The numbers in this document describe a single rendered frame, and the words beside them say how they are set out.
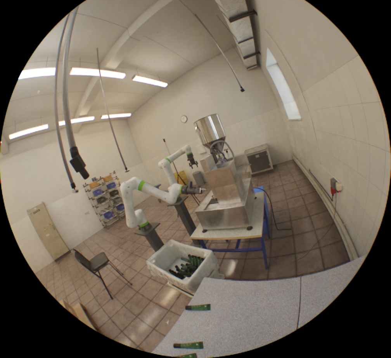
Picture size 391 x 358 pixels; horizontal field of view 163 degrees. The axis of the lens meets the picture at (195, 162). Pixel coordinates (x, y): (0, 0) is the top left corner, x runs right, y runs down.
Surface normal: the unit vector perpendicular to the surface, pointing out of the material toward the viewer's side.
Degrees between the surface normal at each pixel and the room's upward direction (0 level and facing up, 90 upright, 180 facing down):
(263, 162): 90
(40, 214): 90
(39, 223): 90
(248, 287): 0
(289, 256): 0
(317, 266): 0
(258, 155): 90
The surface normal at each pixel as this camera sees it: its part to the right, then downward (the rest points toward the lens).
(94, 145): 0.82, -0.26
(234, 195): -0.43, 0.28
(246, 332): -0.37, -0.92
